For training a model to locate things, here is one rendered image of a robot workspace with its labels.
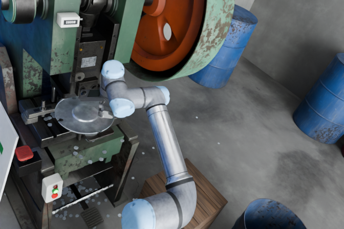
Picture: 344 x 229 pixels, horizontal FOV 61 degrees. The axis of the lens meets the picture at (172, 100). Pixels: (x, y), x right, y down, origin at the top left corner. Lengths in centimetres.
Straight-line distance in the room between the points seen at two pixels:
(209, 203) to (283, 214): 47
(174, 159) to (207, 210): 96
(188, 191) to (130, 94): 37
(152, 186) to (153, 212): 99
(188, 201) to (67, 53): 74
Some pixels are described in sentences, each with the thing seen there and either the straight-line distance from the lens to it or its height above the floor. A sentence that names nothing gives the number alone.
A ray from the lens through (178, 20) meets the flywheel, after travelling 142.
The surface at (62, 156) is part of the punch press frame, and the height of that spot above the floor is 65.
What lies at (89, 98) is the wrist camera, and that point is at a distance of 120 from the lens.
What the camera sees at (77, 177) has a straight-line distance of 187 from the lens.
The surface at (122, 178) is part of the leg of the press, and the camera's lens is 191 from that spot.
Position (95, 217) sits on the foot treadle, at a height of 16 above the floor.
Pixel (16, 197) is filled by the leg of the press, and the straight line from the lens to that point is 213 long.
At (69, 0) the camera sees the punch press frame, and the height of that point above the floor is 138.
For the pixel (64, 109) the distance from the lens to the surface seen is 155.
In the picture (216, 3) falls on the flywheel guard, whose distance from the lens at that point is 124.
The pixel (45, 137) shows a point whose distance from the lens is 152.
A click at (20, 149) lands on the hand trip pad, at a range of 140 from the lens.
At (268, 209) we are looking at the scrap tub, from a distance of 208.
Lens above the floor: 182
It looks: 36 degrees down
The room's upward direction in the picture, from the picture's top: 21 degrees clockwise
